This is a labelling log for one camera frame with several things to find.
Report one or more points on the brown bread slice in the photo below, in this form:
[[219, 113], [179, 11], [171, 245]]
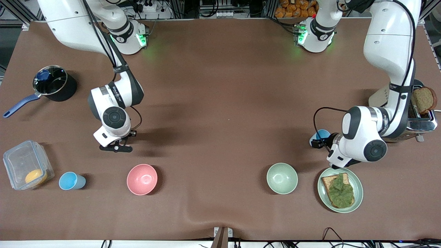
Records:
[[423, 100]]

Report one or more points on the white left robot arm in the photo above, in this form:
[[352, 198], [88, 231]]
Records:
[[389, 34]]

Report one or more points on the beige steel toaster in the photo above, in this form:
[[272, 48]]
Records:
[[422, 125]]

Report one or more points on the toast slice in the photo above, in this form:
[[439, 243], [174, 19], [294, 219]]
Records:
[[325, 180]]

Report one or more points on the green lettuce leaf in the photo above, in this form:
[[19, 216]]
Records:
[[341, 193]]

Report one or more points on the white power strip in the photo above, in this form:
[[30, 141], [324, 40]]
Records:
[[148, 6]]

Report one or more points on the green bowl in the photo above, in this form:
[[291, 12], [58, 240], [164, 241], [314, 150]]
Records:
[[281, 178]]

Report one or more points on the brown table cover mat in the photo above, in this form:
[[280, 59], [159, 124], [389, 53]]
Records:
[[220, 86]]

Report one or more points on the blue plastic cup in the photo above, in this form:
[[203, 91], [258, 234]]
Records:
[[69, 181], [322, 134]]

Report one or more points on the green plate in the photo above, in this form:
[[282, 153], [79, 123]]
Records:
[[358, 191]]

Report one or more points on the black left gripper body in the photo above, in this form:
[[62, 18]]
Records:
[[331, 141]]

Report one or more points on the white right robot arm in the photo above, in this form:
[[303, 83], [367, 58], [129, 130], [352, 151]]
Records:
[[69, 27]]

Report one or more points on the metal table edge bracket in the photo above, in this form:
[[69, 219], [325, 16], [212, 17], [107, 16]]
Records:
[[222, 237]]

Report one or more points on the clear plastic container blue seal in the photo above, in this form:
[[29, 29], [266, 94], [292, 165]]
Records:
[[20, 162]]

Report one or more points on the glass pot lid blue knob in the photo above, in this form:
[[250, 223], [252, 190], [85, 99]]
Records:
[[55, 82]]

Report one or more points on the orange packaged goods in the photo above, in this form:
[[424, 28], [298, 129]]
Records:
[[293, 8]]

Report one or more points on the pink bowl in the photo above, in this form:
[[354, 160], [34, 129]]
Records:
[[142, 179]]

